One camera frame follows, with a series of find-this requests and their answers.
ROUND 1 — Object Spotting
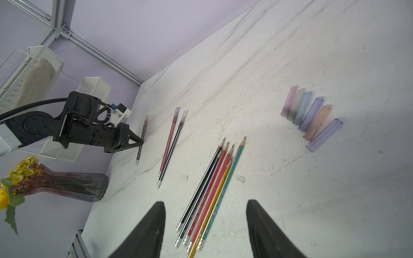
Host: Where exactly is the aluminium front rail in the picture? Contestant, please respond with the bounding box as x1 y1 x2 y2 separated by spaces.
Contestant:
67 230 91 258

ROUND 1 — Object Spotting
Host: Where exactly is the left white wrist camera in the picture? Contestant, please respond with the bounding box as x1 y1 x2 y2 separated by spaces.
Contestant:
108 103 131 127

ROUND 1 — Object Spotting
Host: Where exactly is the pink transparent pencil cap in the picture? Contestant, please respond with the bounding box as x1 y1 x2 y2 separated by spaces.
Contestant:
281 86 298 117

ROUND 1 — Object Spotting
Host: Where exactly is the upper white mesh shelf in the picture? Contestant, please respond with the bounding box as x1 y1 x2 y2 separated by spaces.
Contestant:
1 45 64 114

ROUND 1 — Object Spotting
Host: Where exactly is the artificial sunflower bouquet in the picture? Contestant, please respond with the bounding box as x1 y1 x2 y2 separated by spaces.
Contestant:
1 156 43 235

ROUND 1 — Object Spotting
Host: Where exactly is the orange transparent pencil cap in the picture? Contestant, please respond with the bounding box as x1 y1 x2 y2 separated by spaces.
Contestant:
303 105 331 141

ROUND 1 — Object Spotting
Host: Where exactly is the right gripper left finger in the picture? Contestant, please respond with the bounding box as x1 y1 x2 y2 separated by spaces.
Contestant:
110 202 166 258

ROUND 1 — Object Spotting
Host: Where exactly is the green transparent pencil cap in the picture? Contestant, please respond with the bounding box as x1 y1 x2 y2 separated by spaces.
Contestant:
287 89 305 121

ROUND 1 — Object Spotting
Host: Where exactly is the dark ribbed vase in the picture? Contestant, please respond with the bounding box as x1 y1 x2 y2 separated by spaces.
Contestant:
26 164 109 203

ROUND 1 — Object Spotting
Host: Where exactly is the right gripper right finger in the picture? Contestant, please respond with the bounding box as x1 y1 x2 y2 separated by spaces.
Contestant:
246 200 305 258

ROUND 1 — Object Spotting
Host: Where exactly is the white mesh shelf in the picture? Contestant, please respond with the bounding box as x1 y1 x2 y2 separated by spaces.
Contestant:
38 76 112 163
1 45 64 114

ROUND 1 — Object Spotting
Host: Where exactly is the beige glove in shelf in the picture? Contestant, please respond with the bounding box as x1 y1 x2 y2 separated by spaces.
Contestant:
16 58 56 107

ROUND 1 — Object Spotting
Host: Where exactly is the lower white mesh shelf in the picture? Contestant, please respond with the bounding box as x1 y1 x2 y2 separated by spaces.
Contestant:
38 76 112 163

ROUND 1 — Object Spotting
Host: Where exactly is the purple transparent pencil cap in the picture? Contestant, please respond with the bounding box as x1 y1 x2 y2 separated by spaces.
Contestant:
299 98 324 132

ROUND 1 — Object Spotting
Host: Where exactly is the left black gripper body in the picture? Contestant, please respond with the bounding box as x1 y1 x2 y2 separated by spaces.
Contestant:
53 91 122 153

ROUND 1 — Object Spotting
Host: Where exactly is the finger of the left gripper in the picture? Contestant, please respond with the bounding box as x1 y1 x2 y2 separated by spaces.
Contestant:
120 124 144 150

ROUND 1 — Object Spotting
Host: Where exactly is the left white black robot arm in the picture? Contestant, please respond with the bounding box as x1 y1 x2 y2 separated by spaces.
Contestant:
1 91 144 155

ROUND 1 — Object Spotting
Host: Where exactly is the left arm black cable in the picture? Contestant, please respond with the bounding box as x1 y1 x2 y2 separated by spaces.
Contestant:
0 97 70 121

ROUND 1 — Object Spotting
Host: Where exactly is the blue transparent pencil cap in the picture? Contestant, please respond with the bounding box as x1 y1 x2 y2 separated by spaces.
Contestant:
293 91 313 126

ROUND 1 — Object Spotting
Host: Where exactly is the aluminium frame profile back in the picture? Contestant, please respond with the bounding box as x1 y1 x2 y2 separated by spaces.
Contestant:
9 1 144 86

